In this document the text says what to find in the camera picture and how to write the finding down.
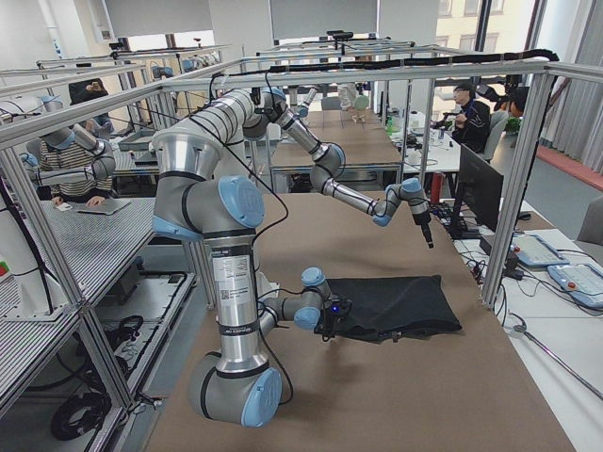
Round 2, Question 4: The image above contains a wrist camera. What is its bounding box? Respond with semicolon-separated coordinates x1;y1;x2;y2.
321;295;352;342

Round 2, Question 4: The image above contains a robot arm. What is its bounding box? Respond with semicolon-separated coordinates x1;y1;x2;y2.
153;127;331;428
202;89;433;248

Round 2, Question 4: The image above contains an overhead aluminium frame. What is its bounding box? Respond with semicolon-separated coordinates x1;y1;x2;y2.
1;47;559;151

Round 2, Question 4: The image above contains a person in striped shirt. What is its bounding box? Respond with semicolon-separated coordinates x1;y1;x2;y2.
40;135;115;206

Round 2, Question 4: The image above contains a blue teach pendant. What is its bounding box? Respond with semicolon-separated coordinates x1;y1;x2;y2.
511;234;569;268
547;264;602;309

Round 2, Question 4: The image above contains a man in dark jacket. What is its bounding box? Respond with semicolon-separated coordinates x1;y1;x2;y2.
452;82;491;153

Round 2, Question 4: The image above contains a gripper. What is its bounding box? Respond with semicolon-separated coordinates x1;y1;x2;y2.
413;211;434;249

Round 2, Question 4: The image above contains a black Huawei monitor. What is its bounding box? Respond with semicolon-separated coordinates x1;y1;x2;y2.
448;144;504;239

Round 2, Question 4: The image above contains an aluminium frame post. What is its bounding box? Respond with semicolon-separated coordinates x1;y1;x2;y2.
481;73;555;309

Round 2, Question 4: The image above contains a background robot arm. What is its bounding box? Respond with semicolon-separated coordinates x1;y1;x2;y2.
21;123;116;186

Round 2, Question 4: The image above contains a black graphic t-shirt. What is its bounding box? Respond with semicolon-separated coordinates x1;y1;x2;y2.
329;275;462;344

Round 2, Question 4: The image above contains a closed grey laptop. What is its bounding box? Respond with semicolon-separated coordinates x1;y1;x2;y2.
74;199;131;216

